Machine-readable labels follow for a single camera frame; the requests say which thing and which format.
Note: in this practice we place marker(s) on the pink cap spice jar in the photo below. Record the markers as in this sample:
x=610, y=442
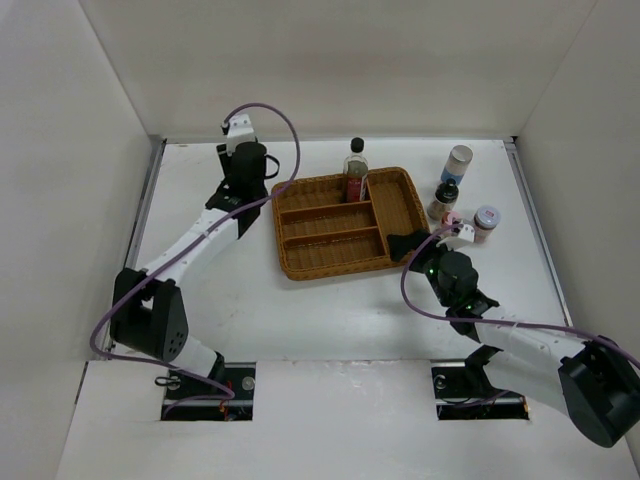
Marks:
x=450, y=223

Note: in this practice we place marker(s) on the silver cap blue spice jar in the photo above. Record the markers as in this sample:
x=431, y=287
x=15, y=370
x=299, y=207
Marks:
x=458, y=161

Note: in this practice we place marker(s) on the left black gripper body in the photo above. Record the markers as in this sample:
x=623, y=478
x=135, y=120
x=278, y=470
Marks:
x=227, y=159

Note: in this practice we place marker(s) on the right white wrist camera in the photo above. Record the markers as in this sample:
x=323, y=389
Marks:
x=459, y=236

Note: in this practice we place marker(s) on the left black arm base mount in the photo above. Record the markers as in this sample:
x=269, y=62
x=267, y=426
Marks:
x=188, y=399

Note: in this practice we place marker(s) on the clear lid red label jar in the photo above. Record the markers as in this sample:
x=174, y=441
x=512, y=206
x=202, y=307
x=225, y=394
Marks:
x=485, y=221

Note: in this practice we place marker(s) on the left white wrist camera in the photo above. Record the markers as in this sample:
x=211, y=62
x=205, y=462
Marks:
x=237, y=130

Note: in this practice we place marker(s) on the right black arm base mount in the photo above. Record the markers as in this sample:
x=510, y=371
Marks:
x=463, y=392

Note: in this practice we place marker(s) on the left aluminium table rail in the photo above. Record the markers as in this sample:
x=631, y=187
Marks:
x=158, y=145

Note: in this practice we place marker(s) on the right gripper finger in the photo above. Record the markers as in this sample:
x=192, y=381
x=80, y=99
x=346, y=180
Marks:
x=401, y=245
x=443, y=232

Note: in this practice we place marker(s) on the aluminium table rail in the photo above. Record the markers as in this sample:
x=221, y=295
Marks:
x=534, y=220
x=158, y=145

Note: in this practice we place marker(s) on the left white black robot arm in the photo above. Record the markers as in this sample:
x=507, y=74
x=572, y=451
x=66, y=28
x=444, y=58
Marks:
x=153, y=321

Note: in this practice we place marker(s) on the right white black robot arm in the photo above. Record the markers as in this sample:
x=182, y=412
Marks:
x=586, y=377

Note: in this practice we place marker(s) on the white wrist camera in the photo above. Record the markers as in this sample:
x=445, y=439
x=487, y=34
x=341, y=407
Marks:
x=459, y=236
x=237, y=130

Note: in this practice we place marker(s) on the black cap pepper grinder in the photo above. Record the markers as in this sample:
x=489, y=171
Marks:
x=444, y=199

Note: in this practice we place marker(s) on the right aluminium table rail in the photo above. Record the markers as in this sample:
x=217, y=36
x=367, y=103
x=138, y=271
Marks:
x=534, y=220

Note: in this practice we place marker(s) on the brown wicker divided tray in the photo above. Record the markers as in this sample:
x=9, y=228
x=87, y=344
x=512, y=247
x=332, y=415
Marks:
x=319, y=235

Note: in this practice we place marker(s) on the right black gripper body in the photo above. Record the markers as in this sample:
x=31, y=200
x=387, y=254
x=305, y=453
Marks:
x=429, y=258

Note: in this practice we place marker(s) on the black cap clear sauce bottle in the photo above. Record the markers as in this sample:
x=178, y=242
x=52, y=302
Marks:
x=355, y=172

